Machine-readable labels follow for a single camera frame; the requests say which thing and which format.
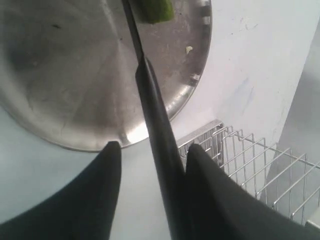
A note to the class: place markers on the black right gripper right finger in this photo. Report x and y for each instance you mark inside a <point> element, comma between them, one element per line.
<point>222,210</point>

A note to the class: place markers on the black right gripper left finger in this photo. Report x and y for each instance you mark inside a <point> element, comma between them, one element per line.
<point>82,210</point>

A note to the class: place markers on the black knife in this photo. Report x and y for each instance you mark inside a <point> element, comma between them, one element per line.
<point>167,160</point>

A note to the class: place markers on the green cucumber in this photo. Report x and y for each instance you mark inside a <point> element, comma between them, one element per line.
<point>154,11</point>

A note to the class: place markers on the small pale food scrap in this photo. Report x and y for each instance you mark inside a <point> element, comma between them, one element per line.
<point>188,49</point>

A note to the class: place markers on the round steel plate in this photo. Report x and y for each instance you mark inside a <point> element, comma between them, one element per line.
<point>67,67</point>

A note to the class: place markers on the chrome wire utensil holder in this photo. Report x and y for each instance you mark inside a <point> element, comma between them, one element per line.
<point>278,177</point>

